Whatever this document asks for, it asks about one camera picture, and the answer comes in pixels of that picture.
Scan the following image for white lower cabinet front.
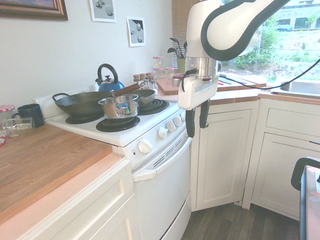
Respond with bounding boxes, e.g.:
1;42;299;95
14;157;141;240

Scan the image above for large white oven knob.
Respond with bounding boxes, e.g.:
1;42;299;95
137;140;154;155

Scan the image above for long black cable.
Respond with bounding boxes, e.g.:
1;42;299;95
218;58;320;90

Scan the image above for wooden window blinds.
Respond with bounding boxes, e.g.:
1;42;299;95
171;0;201;74

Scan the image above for small grey shapes paper print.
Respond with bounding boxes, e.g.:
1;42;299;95
125;15;147;48

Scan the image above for dark wooden picture frame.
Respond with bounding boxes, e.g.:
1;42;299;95
0;0;69;22

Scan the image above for jar with red checked lid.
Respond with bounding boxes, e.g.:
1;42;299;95
0;103;16;126

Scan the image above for black pan with wooden handle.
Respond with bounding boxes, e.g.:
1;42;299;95
111;82;157;106

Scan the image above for white oven door with handle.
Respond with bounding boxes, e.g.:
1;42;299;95
132;136;194;240

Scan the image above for stainless steel saucepan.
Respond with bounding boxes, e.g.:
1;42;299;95
97;94;139;119

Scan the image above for dark blue mug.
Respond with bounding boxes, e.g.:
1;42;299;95
11;103;46;129

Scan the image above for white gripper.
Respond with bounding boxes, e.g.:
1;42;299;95
177;74;220;139

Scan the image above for empty clear glass jar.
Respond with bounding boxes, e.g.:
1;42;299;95
0;116;37;139

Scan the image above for white corner cabinet door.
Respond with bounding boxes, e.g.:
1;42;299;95
190;101;260;212

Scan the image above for wooden cutting board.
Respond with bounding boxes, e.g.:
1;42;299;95
155;76;181;96

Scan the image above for black coil burner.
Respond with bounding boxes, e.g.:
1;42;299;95
95;115;141;133
136;98;171;116
65;112;101;125

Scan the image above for white electric stove body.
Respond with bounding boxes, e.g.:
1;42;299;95
31;96;194;173

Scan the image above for large grey shapes paper print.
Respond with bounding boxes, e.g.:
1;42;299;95
89;0;118;24

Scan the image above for red and silver cup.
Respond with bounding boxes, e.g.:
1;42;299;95
171;74;185;88

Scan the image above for white under-sink cabinet door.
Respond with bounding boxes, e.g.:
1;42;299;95
250;132;320;221

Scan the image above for black framed cart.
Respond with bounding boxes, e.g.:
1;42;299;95
290;155;320;240

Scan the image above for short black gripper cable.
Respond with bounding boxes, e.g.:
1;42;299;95
180;68;199;93

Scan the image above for blue kettle with black handle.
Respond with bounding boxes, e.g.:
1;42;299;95
94;63;126;94

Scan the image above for knife with red handle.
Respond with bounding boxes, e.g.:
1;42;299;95
219;73;259;89

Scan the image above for green utensil holder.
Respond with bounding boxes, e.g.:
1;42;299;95
176;57;187;74

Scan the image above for stainless steel sink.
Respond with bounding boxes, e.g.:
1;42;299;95
270;80;320;97

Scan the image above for tall jar red checked lid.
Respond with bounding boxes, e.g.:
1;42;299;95
152;56;164;70

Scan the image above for black cast iron wok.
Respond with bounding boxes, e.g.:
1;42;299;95
51;91;114;119

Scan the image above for white drawer front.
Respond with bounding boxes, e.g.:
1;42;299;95
265;107;320;131

